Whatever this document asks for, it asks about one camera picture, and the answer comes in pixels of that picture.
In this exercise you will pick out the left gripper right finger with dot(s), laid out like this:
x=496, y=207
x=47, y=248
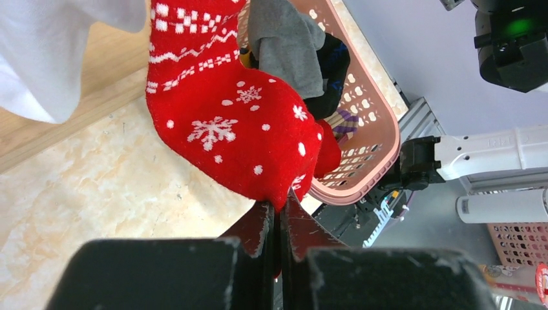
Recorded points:
x=321, y=272

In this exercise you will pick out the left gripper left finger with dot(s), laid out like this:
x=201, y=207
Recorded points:
x=232, y=271

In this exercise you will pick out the pink plastic laundry basket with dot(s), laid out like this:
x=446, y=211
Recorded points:
x=373, y=149

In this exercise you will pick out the red snowflake sock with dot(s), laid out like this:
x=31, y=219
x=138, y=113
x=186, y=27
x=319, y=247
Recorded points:
x=246, y=129

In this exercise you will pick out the beige maroon striped sock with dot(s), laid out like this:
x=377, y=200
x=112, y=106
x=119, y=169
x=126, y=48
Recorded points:
x=344, y=124

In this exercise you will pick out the black patterned sport sock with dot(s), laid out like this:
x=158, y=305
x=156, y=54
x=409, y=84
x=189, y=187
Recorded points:
x=334, y=60

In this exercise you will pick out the grey sock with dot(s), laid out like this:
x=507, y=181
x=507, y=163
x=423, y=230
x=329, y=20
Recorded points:
x=285, y=43

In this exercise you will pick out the white sock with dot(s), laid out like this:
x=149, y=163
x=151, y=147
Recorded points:
x=42, y=49

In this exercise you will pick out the plain red sock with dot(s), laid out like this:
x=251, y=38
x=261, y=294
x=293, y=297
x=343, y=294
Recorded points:
x=329, y=157

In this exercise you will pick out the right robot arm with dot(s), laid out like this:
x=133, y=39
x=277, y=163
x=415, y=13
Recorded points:
x=429, y=50

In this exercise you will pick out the white cylinder outside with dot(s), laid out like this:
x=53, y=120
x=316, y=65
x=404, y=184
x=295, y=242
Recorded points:
x=529, y=206

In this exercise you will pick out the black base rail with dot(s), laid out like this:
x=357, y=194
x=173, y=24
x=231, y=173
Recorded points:
x=361, y=223

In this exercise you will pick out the wooden drying rack frame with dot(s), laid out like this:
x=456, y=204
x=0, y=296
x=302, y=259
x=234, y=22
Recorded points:
x=114, y=72

